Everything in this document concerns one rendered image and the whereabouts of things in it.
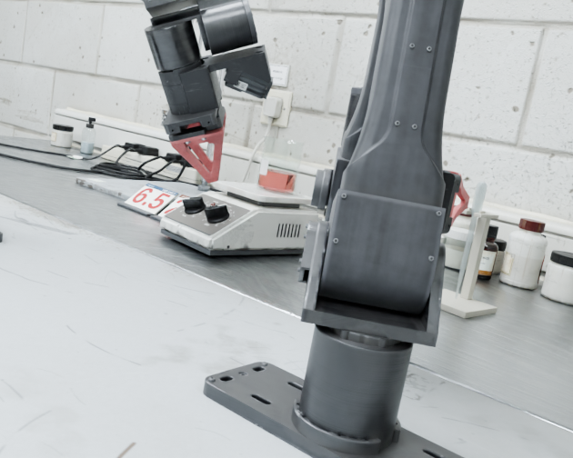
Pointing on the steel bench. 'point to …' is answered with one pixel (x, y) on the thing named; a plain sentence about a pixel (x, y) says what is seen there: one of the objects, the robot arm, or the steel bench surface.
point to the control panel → (206, 216)
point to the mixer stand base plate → (125, 189)
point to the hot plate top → (261, 193)
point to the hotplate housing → (249, 229)
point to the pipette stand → (470, 307)
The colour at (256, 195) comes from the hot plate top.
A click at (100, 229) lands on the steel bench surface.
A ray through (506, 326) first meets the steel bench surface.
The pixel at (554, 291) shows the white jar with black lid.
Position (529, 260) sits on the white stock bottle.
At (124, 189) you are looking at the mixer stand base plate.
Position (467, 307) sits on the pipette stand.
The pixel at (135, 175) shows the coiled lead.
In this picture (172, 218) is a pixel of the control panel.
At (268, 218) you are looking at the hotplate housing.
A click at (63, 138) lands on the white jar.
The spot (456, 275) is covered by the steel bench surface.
